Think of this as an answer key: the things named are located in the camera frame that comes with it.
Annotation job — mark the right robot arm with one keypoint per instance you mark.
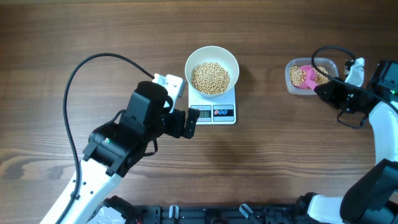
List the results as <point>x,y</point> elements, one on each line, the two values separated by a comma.
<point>368,200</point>

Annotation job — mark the clear plastic container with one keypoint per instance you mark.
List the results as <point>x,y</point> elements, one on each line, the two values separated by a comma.
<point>326,63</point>

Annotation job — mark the soybeans in bowl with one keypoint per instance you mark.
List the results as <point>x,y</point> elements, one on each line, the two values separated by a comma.
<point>210,78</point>

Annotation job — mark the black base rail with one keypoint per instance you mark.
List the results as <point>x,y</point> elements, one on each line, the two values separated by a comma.
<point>117,210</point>

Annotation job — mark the white bowl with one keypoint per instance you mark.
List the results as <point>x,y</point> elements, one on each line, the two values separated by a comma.
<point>213,54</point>

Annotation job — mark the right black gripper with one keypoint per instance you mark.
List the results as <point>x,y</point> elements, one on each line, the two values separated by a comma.
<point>331,95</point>

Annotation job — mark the soybeans in container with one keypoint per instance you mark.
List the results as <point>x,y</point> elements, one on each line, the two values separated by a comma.
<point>297,76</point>

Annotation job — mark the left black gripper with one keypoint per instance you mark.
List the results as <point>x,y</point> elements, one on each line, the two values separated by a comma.
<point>177,129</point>

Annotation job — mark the pink plastic scoop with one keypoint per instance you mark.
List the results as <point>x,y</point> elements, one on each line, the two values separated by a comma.
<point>310,77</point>

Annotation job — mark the white digital kitchen scale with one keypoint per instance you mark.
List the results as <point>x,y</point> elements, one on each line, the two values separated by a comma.
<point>220,110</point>

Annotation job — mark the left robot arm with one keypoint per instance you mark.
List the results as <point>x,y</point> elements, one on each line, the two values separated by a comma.
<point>114,148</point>

